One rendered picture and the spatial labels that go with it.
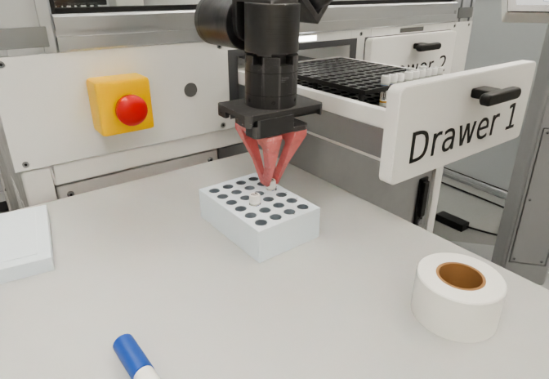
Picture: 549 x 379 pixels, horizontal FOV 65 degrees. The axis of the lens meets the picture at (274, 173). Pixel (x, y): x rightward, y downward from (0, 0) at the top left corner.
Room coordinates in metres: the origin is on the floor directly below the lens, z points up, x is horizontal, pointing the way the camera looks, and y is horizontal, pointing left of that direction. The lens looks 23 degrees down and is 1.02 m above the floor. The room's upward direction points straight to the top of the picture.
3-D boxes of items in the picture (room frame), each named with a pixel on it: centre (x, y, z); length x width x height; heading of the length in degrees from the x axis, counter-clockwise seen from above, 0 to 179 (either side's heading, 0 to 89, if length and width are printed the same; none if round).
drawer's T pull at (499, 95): (0.50, -0.25, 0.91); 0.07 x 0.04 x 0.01; 126
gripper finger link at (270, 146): (0.47, 0.00, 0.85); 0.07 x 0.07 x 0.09; 36
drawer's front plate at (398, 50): (0.97, -0.30, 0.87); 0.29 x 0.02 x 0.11; 126
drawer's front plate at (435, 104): (0.52, -0.24, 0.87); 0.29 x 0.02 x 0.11; 126
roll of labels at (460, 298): (0.29, -0.16, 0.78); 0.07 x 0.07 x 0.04
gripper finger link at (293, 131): (0.47, 0.01, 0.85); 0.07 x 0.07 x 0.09; 36
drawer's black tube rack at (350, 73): (0.68, -0.12, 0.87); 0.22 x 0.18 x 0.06; 36
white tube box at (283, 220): (0.44, 0.02, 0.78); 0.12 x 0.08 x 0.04; 38
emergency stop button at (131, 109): (0.54, 0.19, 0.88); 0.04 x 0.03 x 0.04; 126
